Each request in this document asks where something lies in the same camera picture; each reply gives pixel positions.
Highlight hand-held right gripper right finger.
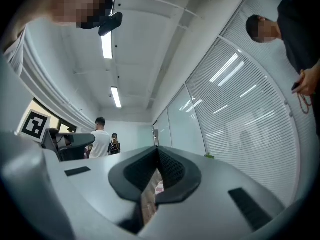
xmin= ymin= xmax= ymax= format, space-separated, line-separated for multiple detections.
xmin=138 ymin=145 xmax=287 ymax=240

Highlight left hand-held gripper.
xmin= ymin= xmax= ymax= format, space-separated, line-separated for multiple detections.
xmin=20 ymin=108 xmax=96 ymax=162

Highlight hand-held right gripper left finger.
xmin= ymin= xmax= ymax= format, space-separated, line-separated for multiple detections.
xmin=41 ymin=145 xmax=159 ymax=235

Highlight dark framed window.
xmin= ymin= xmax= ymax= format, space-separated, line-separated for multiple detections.
xmin=16 ymin=97 xmax=77 ymax=136

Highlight long ceiling light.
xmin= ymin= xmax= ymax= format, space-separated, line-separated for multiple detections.
xmin=110 ymin=86 xmax=123 ymax=109
xmin=100 ymin=30 xmax=114 ymax=60

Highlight frosted glass partition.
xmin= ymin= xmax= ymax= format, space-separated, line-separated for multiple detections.
xmin=157 ymin=85 xmax=209 ymax=157

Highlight white window blinds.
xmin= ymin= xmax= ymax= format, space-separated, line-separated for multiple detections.
xmin=185 ymin=0 xmax=315 ymax=208

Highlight person's white shirt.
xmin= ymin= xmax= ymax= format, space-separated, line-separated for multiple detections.
xmin=2 ymin=25 xmax=28 ymax=75

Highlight person's head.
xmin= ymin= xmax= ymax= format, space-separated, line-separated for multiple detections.
xmin=13 ymin=0 xmax=114 ymax=30

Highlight string of beads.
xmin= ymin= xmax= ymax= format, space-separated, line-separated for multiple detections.
xmin=291 ymin=69 xmax=315 ymax=115

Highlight black head-mounted camera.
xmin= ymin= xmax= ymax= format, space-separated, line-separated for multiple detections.
xmin=98 ymin=11 xmax=124 ymax=37

